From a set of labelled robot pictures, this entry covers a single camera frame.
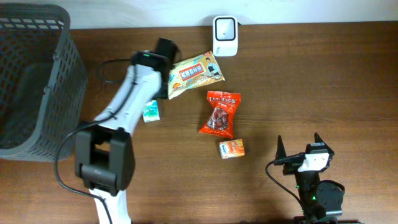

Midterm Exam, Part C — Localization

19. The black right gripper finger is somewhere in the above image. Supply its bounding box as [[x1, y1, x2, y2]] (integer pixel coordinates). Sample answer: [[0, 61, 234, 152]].
[[314, 133, 324, 143], [275, 135, 287, 159]]

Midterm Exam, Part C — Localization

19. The beige wet wipes pack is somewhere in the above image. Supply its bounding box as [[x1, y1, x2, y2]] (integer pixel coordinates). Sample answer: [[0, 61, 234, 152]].
[[167, 51, 225, 100]]

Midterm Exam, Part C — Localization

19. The teal tissue pack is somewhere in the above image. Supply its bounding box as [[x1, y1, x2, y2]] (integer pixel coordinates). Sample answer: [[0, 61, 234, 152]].
[[142, 100, 160, 123]]

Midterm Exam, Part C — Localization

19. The red snack bag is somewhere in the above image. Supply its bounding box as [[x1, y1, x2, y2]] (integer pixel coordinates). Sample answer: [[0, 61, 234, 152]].
[[199, 91, 241, 139]]

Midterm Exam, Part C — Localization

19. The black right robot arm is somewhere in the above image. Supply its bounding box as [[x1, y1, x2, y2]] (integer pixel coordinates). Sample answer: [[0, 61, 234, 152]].
[[272, 133, 345, 223]]

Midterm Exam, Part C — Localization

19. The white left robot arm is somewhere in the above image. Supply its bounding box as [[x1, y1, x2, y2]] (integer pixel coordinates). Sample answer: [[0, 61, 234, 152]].
[[75, 38, 179, 223]]

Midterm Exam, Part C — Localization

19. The white barcode scanner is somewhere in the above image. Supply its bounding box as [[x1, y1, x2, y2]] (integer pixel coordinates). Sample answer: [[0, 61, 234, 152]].
[[212, 16, 239, 57]]

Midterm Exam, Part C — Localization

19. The orange tissue pack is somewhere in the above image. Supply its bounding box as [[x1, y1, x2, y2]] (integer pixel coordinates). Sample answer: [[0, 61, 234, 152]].
[[219, 139, 245, 159]]

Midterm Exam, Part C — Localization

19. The grey plastic mesh basket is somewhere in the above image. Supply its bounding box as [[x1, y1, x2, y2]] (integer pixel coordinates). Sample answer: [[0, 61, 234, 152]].
[[1, 3, 88, 162]]

